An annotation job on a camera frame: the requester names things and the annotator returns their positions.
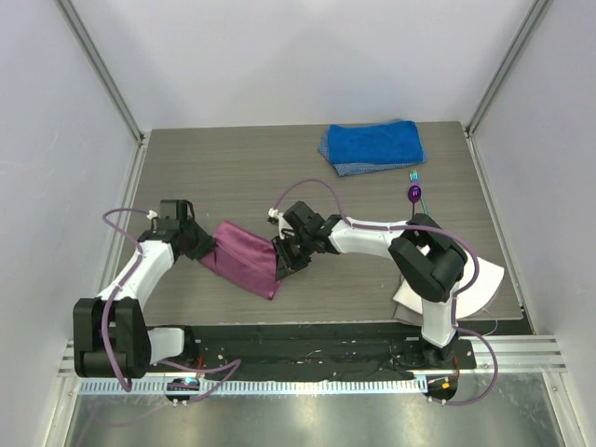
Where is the white folded cloth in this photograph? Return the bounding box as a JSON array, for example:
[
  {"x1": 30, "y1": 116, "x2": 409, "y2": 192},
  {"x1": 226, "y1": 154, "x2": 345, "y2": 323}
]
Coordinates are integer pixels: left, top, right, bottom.
[{"x1": 393, "y1": 258, "x2": 505, "y2": 319}]

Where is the white slotted cable duct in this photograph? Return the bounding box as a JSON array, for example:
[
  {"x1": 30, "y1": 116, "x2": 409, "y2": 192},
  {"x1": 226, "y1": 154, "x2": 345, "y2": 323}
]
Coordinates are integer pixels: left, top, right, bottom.
[{"x1": 78, "y1": 377, "x2": 428, "y2": 397}]

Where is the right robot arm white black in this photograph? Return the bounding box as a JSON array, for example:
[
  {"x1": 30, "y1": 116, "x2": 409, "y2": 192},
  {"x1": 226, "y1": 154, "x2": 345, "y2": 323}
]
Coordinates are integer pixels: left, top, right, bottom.
[{"x1": 268, "y1": 201, "x2": 467, "y2": 368}]

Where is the aluminium frame post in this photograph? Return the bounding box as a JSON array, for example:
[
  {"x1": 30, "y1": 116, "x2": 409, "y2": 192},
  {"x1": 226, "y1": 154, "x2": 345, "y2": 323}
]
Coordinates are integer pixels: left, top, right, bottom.
[
  {"x1": 464, "y1": 0, "x2": 553, "y2": 139},
  {"x1": 55, "y1": 0, "x2": 144, "y2": 145}
]

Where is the blue terry towel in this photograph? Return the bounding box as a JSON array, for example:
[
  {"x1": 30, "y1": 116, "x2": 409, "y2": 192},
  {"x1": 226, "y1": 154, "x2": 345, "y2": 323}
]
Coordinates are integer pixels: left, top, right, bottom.
[{"x1": 327, "y1": 120, "x2": 426, "y2": 165}]

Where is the iridescent purple spoon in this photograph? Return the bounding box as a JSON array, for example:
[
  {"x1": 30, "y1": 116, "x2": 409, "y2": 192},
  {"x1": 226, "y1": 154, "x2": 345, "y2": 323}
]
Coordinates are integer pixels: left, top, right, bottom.
[{"x1": 407, "y1": 184, "x2": 422, "y2": 216}]

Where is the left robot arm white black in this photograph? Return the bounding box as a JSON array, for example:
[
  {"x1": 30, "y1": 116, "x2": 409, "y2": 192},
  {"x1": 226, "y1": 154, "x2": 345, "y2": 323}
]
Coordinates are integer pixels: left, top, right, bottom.
[{"x1": 73, "y1": 199, "x2": 215, "y2": 388}]

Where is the aluminium frame post left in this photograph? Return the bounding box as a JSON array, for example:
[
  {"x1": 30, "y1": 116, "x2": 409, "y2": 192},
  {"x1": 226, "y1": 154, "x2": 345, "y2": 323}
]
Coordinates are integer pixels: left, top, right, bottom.
[{"x1": 55, "y1": 0, "x2": 144, "y2": 145}]

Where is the aluminium front rail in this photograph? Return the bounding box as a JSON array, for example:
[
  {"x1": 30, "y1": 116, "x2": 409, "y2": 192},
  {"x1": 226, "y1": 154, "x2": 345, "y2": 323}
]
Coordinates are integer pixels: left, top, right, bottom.
[{"x1": 58, "y1": 335, "x2": 567, "y2": 377}]

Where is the aluminium frame post right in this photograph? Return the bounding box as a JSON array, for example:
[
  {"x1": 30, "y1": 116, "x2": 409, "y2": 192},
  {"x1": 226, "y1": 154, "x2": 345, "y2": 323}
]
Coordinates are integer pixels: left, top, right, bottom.
[{"x1": 464, "y1": 0, "x2": 553, "y2": 139}]

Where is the blue striped cloth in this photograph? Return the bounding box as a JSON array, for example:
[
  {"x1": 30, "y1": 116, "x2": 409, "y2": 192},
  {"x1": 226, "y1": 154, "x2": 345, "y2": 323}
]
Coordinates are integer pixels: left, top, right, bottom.
[{"x1": 318, "y1": 127, "x2": 427, "y2": 177}]

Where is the magenta satin napkin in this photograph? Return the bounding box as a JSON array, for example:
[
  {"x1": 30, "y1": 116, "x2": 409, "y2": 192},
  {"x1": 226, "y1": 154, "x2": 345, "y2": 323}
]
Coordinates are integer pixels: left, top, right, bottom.
[{"x1": 199, "y1": 221, "x2": 281, "y2": 300}]

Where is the iridescent fork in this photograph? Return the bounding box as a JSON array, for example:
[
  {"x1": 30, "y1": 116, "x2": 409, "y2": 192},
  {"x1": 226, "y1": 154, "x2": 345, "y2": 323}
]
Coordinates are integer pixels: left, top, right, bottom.
[{"x1": 407, "y1": 169, "x2": 428, "y2": 214}]

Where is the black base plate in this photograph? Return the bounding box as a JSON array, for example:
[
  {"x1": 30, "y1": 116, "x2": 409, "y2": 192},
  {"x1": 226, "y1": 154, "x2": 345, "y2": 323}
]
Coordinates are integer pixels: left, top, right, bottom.
[{"x1": 173, "y1": 322, "x2": 477, "y2": 382}]

